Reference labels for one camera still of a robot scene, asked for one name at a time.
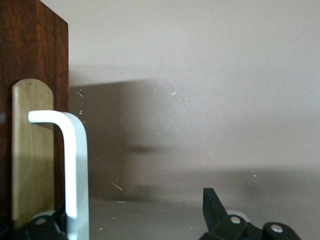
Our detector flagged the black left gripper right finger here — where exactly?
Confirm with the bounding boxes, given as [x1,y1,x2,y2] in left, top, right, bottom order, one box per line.
[199,187,303,240]

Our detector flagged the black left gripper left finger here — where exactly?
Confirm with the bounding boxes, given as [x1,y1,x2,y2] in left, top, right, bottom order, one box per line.
[0,204,68,240]

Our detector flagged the light wood handle backplate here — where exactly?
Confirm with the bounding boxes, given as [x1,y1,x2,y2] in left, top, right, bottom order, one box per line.
[11,78,55,230]

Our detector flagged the wooden drawer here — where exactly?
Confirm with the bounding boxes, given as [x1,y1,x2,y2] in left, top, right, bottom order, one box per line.
[0,0,57,230]

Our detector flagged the dark brown wooden cabinet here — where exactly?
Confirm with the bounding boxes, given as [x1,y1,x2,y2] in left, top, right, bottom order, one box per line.
[0,0,70,226]

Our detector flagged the white drawer handle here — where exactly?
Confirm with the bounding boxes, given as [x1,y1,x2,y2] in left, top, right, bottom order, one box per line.
[26,110,90,240]

